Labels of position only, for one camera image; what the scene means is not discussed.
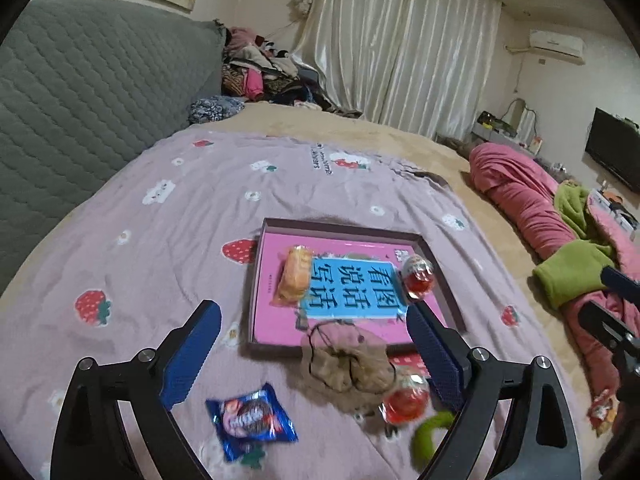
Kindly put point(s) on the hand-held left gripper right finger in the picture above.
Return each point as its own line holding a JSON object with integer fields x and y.
{"x": 435, "y": 355}

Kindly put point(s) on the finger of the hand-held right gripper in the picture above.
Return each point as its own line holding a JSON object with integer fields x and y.
{"x": 605, "y": 322}
{"x": 620, "y": 281}

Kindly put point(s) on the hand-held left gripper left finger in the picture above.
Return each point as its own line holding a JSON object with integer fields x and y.
{"x": 192, "y": 355}

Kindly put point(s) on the green fuzzy scrunchie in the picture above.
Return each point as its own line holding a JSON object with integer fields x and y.
{"x": 425, "y": 435}

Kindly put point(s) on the blue cookie packet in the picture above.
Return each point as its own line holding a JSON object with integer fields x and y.
{"x": 250, "y": 420}

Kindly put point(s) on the beige mesh scrunchie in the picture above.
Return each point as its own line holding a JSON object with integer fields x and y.
{"x": 345, "y": 360}

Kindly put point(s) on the bread packet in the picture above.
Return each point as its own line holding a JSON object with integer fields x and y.
{"x": 295, "y": 277}

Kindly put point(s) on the purple cardboard tray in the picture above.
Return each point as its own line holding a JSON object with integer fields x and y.
{"x": 350, "y": 226}

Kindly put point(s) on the red snack packet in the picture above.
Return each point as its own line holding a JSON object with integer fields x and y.
{"x": 602, "y": 412}

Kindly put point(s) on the green fleece cloth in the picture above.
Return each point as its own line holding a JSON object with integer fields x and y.
{"x": 570, "y": 265}

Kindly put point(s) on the white tv cabinet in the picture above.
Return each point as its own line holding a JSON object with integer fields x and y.
{"x": 617, "y": 210}

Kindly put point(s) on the pink picture book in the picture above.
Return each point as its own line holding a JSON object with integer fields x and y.
{"x": 270, "y": 310}

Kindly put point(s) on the pink strawberry printed blanket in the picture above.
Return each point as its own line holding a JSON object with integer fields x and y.
{"x": 150, "y": 240}

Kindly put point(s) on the black flat television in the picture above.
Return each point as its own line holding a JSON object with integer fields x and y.
{"x": 612, "y": 147}

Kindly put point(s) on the pink fleece blanket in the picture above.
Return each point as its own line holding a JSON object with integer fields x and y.
{"x": 515, "y": 185}

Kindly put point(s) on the white side table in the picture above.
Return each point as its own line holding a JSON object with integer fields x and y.
{"x": 492, "y": 135}

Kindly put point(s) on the dark brown cloth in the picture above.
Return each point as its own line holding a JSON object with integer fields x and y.
{"x": 452, "y": 144}

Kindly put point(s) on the tan fleece blanket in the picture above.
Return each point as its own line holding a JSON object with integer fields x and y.
{"x": 400, "y": 145}

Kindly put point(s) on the white air conditioner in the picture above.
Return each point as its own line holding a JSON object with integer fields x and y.
{"x": 556, "y": 46}

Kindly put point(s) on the blue patterned cloth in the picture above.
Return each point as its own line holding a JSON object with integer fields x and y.
{"x": 215, "y": 110}

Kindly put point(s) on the grey quilted sofa cover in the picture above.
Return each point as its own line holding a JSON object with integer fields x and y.
{"x": 75, "y": 110}

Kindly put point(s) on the pile of clothes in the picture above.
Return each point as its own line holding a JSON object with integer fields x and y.
{"x": 260, "y": 70}

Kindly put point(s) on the cream satin curtain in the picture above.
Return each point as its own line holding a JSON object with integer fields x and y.
{"x": 400, "y": 35}

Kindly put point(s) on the white dried flower bunch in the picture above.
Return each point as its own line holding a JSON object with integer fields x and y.
{"x": 303, "y": 2}

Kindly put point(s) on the arched metal frame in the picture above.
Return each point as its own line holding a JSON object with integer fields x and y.
{"x": 520, "y": 110}

